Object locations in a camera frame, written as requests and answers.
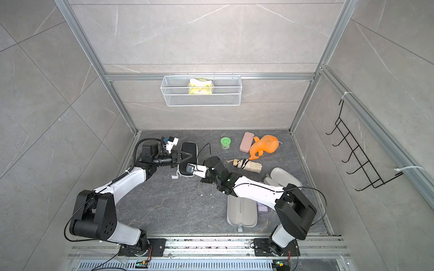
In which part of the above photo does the black zippered umbrella sleeve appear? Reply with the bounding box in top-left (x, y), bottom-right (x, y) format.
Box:
top-left (171, 142), bottom-right (198, 180)

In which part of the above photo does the lilac umbrella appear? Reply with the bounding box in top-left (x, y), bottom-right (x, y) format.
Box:
top-left (257, 202), bottom-right (270, 216)

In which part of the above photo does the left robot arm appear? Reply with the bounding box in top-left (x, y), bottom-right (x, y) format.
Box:
top-left (63, 137), bottom-right (198, 253)

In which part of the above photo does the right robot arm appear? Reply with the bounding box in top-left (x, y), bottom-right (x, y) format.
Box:
top-left (191, 156), bottom-right (318, 250)

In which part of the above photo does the green lidded jar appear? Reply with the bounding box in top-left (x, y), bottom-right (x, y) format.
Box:
top-left (220, 137), bottom-right (231, 150)

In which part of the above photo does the orange watering can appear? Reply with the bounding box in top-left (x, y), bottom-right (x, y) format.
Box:
top-left (249, 135), bottom-right (280, 160)

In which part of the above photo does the yellow white pouch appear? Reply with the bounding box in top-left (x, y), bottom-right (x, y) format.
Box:
top-left (189, 79), bottom-right (214, 95)

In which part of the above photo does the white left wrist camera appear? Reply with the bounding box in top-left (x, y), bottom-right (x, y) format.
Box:
top-left (165, 137), bottom-right (179, 154)

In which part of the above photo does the white wire wall basket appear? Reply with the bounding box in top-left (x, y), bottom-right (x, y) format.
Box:
top-left (160, 75), bottom-right (243, 107)

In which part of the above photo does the slotted metal base rail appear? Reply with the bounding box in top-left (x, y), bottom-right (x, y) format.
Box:
top-left (61, 234), bottom-right (355, 271)

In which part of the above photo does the black wire hook rack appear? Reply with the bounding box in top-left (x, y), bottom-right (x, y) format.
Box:
top-left (326, 100), bottom-right (403, 192)

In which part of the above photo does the aluminium cage frame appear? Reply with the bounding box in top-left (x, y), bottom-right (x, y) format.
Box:
top-left (54, 0), bottom-right (434, 211)

